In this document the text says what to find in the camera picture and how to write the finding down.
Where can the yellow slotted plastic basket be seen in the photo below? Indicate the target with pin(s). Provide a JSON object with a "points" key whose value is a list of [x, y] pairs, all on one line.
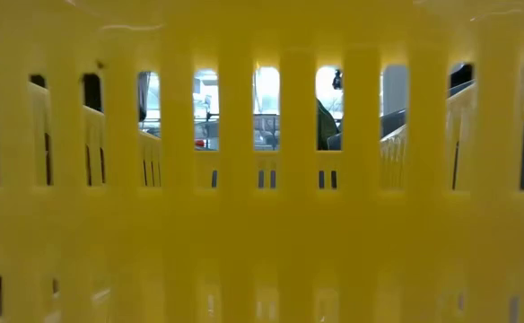
{"points": [[262, 233]]}

